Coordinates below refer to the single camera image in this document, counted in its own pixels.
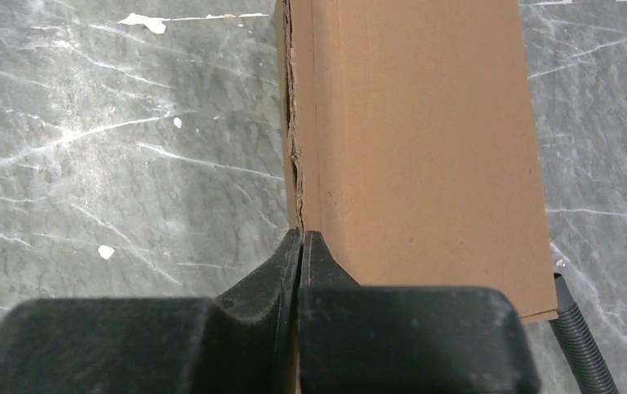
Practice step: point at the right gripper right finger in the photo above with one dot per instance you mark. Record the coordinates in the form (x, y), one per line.
(405, 339)

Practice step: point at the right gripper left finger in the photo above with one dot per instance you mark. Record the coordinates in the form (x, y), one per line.
(236, 342)

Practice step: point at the brown cardboard box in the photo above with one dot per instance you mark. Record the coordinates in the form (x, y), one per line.
(409, 142)

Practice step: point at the black foam tube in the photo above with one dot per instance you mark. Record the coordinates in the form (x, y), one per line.
(578, 344)

